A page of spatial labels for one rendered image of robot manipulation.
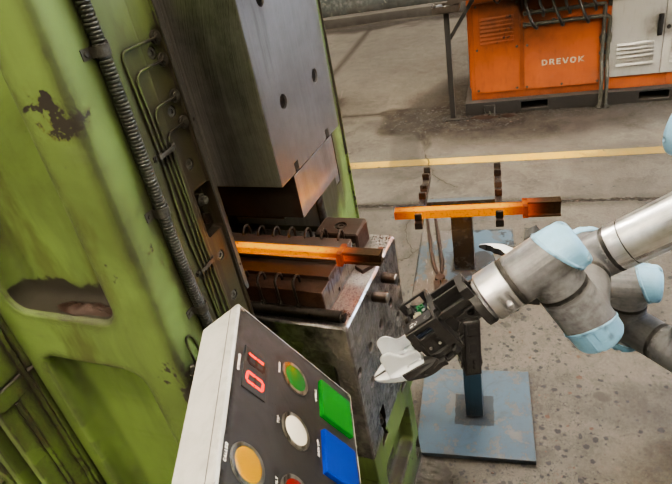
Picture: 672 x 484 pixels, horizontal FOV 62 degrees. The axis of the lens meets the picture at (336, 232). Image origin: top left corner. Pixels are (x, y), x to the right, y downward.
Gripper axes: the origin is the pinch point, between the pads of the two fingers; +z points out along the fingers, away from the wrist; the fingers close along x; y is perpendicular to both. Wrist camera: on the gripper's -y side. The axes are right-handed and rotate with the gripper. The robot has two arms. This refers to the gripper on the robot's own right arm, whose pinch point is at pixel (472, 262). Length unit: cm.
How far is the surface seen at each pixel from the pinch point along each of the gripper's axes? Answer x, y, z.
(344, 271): 0.6, 5.6, 30.7
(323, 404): -46.1, -4.0, 15.4
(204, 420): -63, -18, 22
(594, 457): 33, 100, -30
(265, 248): -1.0, -0.7, 50.0
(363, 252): -0.6, -1.2, 24.4
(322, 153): 1.5, -24.9, 30.7
